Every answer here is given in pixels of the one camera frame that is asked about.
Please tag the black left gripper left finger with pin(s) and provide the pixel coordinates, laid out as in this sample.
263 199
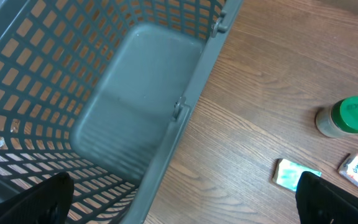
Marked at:
46 202

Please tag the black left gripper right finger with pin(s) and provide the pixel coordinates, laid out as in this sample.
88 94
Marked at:
321 202

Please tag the teal tissue pack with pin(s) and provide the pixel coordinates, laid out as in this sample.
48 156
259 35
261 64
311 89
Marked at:
288 173

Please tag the green lid jar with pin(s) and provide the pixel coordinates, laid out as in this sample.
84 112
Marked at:
339 119

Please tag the grey plastic basket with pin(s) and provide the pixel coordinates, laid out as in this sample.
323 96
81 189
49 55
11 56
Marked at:
102 91

